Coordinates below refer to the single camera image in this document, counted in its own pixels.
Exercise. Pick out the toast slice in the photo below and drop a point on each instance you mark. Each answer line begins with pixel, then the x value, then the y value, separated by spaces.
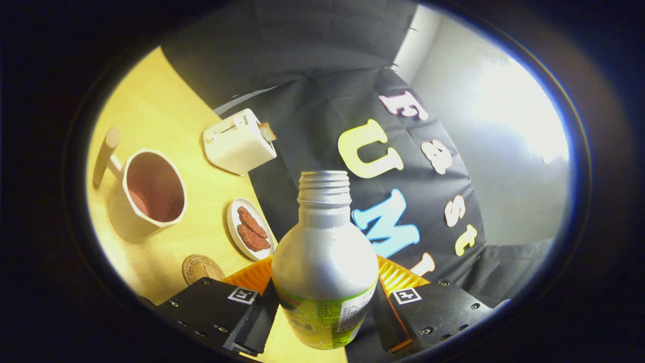
pixel 267 132

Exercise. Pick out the white oval plate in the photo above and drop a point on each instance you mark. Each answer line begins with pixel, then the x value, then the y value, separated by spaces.
pixel 233 219

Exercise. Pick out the white toaster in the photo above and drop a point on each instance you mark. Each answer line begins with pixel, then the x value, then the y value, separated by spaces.
pixel 237 146

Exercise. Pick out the wooden table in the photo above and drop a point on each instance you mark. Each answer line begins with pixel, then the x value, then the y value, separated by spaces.
pixel 166 116

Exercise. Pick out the round cork coaster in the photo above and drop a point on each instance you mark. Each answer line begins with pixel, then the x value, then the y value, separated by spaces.
pixel 199 267

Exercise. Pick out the reddish brown meat slice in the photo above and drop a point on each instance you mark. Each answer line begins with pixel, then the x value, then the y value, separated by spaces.
pixel 254 241
pixel 252 221

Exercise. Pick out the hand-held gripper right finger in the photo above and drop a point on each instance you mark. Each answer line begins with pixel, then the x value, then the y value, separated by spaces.
pixel 390 322

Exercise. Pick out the silver bottle with green label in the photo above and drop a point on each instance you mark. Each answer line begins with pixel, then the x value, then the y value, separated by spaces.
pixel 325 257

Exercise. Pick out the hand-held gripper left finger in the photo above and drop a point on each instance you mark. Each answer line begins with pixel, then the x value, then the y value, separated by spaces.
pixel 262 322

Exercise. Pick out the black backdrop cloth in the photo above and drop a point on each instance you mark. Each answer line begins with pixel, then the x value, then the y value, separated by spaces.
pixel 312 101

